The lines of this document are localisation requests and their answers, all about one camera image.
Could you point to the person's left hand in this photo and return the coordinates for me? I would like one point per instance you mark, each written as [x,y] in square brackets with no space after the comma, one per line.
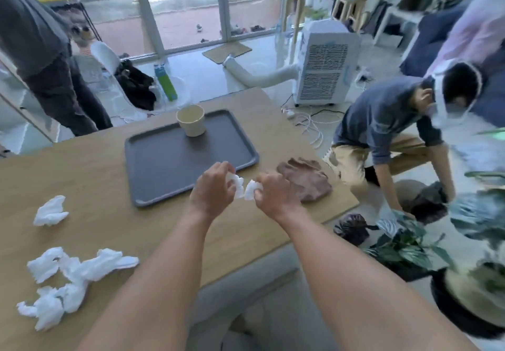
[211,195]

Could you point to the person's right hand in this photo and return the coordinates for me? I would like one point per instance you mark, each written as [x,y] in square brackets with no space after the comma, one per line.
[280,198]

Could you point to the person's left fingers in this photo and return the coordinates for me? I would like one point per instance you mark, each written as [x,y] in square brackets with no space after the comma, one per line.
[227,171]

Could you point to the person's right fingers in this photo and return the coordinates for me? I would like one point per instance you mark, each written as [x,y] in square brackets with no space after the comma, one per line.
[263,189]

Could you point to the torn white tissue piece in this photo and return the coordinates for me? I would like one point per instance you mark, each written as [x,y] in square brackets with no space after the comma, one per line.
[238,185]
[251,190]

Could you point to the person's left forearm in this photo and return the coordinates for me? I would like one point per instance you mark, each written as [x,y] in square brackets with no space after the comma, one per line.
[157,283]

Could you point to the person's right forearm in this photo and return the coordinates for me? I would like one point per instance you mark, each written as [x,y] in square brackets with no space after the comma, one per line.
[347,283]

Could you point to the brown folded cloth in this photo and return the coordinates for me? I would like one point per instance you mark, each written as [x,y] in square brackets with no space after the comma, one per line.
[307,179]

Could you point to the dark grey plastic tray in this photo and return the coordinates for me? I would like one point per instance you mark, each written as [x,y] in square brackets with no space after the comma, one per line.
[169,165]

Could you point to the beige cup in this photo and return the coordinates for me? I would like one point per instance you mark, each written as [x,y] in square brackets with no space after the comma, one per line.
[191,122]

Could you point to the black plastic bag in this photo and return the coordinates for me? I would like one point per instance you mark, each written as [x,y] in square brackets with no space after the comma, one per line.
[351,228]

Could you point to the green water bottle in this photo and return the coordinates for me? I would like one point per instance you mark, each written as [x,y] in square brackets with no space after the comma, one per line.
[166,84]

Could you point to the tan door mat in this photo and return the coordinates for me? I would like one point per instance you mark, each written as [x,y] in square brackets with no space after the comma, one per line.
[227,52]

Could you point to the white portable air conditioner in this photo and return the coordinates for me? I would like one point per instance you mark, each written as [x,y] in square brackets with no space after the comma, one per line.
[327,66]

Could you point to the green leafy plant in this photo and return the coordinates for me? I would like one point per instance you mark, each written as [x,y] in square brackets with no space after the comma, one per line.
[406,244]

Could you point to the long crumpled white tissue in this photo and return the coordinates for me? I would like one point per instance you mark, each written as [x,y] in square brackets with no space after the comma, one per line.
[102,264]

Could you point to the white chair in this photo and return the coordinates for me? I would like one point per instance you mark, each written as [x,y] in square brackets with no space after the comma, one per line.
[106,56]

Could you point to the small crumpled white tissue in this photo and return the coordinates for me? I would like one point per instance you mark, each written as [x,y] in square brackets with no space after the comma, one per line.
[50,211]

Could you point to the white head-worn device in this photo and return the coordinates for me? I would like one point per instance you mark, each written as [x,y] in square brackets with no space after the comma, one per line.
[441,110]

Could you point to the wooden stool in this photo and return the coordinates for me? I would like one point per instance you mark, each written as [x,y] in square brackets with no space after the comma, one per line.
[349,7]

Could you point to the white side table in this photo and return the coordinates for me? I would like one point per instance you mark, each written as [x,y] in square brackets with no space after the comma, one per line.
[398,17]

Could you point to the large crumpled white tissue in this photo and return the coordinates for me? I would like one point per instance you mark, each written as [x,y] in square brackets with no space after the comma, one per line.
[51,305]

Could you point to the dark blue sofa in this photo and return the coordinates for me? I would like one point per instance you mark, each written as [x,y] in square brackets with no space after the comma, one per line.
[434,35]

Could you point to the large dark plant pot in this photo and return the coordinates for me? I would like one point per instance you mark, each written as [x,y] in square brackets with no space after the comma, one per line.
[465,299]

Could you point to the pale pink hanging cloth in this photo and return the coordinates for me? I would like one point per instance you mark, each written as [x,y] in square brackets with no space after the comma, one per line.
[473,27]

